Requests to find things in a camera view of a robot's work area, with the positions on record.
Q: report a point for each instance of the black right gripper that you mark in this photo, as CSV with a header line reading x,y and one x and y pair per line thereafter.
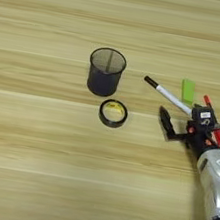
x,y
198,138

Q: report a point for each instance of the white marker with black cap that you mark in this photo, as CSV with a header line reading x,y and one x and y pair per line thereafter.
x,y
171,97

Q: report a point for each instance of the green eraser block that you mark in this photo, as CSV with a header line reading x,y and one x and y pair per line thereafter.
x,y
187,91

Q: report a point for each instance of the black tape roll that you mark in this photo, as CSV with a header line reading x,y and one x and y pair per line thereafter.
x,y
101,114

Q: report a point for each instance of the black mesh pen cup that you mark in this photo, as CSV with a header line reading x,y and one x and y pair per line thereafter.
x,y
104,80

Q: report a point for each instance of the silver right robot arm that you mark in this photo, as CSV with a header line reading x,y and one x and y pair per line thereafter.
x,y
214,173

